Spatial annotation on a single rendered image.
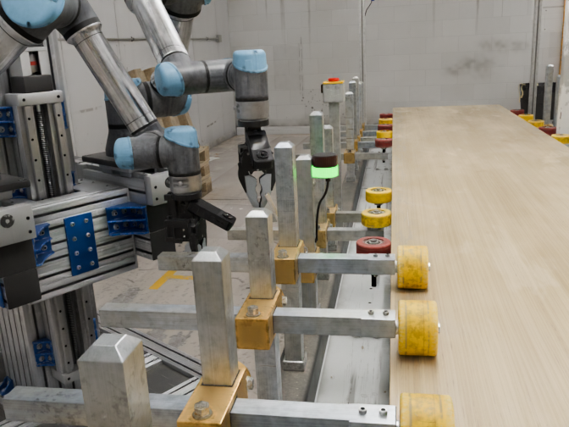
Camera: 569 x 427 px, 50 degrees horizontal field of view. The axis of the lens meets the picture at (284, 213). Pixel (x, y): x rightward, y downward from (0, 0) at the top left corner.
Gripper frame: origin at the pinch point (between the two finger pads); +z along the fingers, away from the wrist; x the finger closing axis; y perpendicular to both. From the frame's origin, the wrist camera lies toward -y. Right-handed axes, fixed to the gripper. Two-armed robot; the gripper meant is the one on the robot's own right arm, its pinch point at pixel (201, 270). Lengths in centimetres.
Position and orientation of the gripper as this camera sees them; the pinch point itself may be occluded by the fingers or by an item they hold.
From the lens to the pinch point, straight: 150.3
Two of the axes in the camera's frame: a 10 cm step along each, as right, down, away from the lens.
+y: -9.8, 0.0, 1.8
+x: -1.7, 2.7, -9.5
